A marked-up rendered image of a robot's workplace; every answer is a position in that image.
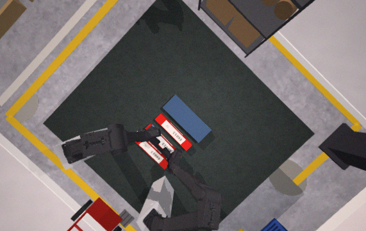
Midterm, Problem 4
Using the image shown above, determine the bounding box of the blue rectangular platform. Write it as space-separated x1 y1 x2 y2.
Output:
163 95 211 143

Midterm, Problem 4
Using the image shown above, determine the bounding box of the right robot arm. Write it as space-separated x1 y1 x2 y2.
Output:
143 147 223 231

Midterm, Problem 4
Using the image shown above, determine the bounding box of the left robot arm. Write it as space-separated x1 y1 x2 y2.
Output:
62 124 161 164

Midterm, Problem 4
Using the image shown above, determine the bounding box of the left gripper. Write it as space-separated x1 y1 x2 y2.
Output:
147 125 157 131

